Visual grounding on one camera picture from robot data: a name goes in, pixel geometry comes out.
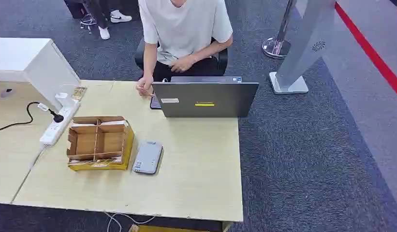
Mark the white power strip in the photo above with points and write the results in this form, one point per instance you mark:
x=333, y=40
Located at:
x=59, y=123

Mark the person in white shirt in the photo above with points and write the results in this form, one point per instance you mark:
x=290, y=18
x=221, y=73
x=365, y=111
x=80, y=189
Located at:
x=182, y=28

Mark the white cabinet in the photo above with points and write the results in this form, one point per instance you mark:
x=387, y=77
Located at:
x=38, y=67

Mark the grey kiosk stand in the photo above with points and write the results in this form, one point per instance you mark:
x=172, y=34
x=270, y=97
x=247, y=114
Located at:
x=302, y=44

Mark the pale wooden desk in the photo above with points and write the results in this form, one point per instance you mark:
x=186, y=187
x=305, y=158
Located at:
x=172, y=179
x=12, y=153

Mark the black smartphone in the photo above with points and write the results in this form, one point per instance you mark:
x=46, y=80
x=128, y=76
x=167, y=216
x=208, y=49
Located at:
x=154, y=103

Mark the cardboard box with dividers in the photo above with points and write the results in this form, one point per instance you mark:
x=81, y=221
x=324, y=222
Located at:
x=99, y=142

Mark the person with white shoes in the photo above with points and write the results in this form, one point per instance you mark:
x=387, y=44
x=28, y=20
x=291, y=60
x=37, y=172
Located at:
x=99, y=14

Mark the small patterned card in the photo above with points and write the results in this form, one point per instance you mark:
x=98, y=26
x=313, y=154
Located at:
x=78, y=93

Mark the grey laptop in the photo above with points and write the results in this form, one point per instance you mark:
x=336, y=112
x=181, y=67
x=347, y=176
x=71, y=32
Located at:
x=206, y=100

